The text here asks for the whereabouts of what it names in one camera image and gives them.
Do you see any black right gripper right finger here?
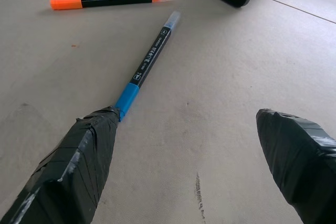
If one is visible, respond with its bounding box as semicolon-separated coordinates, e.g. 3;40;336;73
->
255;108;336;224

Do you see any blue capped black marker pen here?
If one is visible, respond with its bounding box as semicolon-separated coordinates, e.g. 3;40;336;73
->
114;10;181;123

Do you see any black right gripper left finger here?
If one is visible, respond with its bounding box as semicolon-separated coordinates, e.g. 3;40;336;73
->
0;105;121;224

